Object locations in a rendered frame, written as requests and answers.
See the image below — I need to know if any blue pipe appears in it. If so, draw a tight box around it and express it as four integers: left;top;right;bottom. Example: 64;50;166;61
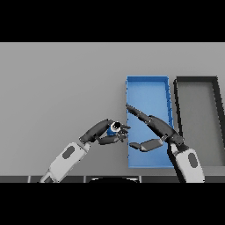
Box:
106;120;123;137

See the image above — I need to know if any blue bin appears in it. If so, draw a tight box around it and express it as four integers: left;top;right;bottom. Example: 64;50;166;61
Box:
126;76;176;169

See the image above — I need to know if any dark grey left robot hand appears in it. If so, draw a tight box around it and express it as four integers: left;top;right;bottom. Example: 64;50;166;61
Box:
78;118;132;146

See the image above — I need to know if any dark grey bin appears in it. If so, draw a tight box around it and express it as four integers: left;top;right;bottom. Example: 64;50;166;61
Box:
172;76;225;168

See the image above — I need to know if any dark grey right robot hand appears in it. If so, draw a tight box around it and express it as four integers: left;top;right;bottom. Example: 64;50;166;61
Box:
125;103;185;153

